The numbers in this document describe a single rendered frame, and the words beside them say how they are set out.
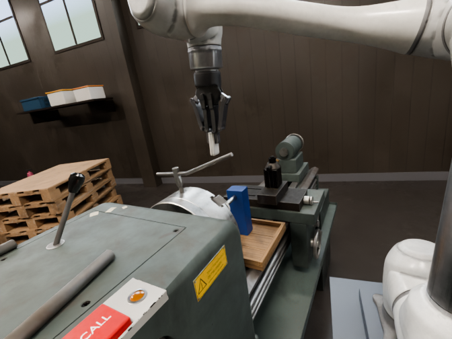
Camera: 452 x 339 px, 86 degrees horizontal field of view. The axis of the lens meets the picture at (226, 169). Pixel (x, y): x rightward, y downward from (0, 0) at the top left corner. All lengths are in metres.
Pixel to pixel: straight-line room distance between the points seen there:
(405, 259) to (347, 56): 3.32
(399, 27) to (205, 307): 0.64
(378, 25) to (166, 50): 4.13
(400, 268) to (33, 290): 0.80
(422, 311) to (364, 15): 0.58
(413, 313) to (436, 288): 0.07
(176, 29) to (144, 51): 4.27
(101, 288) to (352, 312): 0.83
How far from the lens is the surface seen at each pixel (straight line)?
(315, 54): 3.88
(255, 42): 4.01
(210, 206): 0.76
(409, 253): 0.81
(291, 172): 1.81
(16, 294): 0.58
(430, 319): 0.64
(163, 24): 0.54
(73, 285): 0.48
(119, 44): 4.86
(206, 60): 0.68
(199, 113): 0.74
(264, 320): 1.29
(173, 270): 0.45
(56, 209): 3.12
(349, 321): 1.04
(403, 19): 0.62
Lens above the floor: 1.52
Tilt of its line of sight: 17 degrees down
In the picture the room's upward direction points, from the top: 9 degrees counter-clockwise
